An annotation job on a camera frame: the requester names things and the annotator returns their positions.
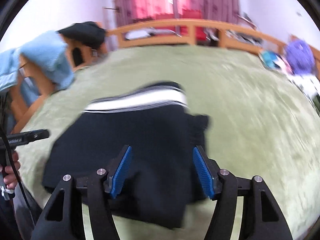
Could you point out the green bed blanket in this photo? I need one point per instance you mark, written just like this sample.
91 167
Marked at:
260 123

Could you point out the purple plush toy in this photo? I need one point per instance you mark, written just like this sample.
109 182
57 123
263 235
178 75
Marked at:
300 57

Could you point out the teal geometric pillow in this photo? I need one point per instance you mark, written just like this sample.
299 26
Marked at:
274 61

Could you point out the person's left hand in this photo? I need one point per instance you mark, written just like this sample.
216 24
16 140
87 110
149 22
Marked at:
10 179

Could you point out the wooden bed frame rail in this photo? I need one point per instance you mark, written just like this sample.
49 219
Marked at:
191 37

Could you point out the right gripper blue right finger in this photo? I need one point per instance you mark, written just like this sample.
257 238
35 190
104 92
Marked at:
262 217

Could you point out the light blue fleece garment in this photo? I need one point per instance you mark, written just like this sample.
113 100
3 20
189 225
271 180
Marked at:
48 51

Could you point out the white dotted cloth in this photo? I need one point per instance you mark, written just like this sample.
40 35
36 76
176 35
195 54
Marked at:
308 85

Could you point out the black pants with white stripe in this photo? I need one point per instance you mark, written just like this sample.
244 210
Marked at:
153 120

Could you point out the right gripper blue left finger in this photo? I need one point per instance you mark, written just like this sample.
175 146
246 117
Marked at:
62 215

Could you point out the black garment on chair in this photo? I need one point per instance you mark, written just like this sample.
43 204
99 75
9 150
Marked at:
88 33

